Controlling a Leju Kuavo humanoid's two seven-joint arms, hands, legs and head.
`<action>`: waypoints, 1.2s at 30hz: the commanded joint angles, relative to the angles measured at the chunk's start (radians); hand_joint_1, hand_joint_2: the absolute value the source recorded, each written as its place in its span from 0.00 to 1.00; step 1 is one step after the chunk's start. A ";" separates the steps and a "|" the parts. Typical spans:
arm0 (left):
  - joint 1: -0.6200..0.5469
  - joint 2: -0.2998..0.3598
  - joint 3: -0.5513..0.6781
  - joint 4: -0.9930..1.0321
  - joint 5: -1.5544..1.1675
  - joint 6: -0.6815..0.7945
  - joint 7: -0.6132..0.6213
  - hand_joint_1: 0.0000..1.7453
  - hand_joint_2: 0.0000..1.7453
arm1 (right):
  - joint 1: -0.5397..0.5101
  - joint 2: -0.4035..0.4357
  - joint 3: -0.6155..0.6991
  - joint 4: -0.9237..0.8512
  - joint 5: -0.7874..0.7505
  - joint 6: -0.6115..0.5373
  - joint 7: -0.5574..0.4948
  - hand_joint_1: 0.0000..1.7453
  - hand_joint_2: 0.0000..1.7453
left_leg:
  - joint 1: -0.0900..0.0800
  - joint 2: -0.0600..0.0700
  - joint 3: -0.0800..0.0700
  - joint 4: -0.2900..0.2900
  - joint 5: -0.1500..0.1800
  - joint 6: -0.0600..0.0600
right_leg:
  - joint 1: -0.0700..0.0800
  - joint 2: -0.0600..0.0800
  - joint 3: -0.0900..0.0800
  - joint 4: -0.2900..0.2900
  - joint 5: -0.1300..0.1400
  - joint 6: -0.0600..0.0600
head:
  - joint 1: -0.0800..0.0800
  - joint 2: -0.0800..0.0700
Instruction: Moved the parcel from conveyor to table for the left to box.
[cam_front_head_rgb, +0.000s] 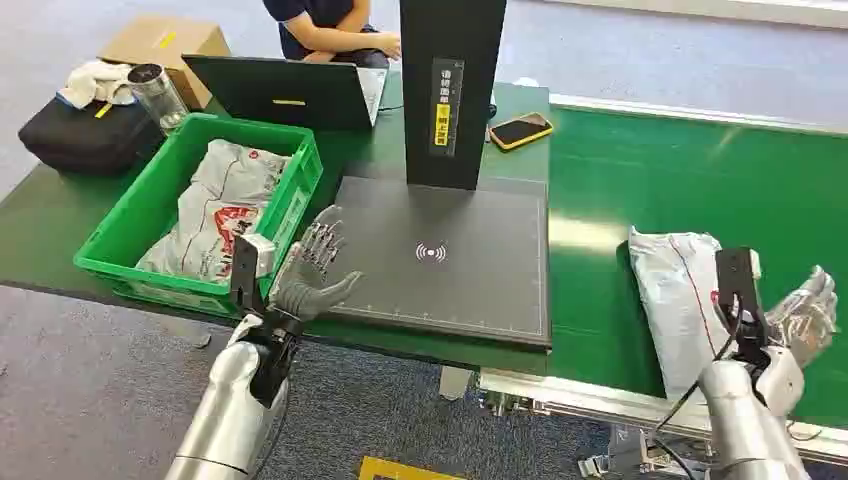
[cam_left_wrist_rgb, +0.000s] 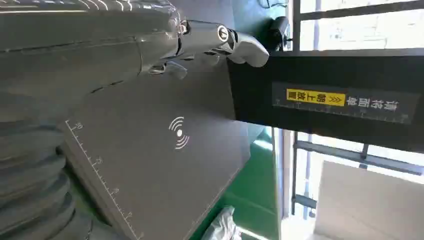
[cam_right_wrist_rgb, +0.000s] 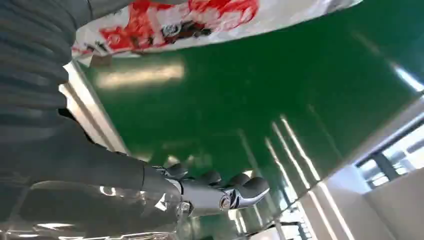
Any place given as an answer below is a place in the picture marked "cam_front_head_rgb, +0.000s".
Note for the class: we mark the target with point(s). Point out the pale table leg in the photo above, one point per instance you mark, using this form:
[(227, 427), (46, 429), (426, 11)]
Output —
[(456, 383)]

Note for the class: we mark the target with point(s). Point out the green conveyor belt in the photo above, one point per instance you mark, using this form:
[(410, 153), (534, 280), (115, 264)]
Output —
[(696, 172)]

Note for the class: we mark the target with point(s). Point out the person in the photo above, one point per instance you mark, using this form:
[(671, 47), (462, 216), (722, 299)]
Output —
[(318, 30)]

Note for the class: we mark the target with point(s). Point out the green plastic crate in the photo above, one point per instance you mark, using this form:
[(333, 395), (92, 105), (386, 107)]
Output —
[(149, 205)]

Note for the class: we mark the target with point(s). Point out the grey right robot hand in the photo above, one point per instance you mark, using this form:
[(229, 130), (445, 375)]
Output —
[(805, 318)]

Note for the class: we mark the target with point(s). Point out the brown cardboard box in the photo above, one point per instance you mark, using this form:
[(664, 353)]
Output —
[(169, 43)]

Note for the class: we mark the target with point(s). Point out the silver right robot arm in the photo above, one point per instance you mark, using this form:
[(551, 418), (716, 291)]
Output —
[(742, 424)]

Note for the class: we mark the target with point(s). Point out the clear bottle with dark lid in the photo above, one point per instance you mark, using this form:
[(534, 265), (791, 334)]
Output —
[(158, 96)]

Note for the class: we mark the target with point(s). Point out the black bag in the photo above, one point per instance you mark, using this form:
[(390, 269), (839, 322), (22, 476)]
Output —
[(86, 136)]

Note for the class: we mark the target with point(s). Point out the white cloth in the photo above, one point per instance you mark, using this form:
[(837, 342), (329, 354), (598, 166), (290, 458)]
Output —
[(96, 81)]

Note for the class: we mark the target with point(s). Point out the grey parcel with red print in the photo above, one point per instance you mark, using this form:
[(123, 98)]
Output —
[(199, 245)]

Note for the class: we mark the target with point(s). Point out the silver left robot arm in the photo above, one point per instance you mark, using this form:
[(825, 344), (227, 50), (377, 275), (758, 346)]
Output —
[(225, 404)]

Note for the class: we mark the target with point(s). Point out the black scanner column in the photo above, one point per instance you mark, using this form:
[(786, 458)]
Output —
[(450, 79)]

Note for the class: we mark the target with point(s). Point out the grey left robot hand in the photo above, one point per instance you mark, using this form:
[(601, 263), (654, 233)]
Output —
[(306, 285)]

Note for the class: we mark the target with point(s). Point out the dark open laptop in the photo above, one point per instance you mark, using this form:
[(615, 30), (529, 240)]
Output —
[(285, 93)]

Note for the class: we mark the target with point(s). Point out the black scanner base plate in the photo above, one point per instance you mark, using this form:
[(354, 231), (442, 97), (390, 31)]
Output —
[(457, 278)]

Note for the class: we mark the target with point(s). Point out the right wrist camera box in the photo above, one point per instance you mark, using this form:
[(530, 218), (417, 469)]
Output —
[(738, 285)]

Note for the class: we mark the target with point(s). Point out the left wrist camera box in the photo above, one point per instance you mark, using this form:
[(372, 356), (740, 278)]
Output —
[(248, 262)]

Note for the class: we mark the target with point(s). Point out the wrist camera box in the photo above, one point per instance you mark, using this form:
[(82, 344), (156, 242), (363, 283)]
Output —
[(738, 285), (248, 262)]

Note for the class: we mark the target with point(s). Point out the plain grey parcel bag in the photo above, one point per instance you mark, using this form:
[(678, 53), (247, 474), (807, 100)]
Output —
[(242, 169)]

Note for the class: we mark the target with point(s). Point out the phone in yellow case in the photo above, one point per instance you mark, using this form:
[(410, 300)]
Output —
[(521, 130)]

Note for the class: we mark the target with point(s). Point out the aluminium conveyor frame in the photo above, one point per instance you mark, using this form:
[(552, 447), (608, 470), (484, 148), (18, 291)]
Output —
[(596, 394)]

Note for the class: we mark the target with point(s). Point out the white parcel bag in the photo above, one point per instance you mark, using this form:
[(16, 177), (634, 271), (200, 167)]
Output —
[(669, 298)]

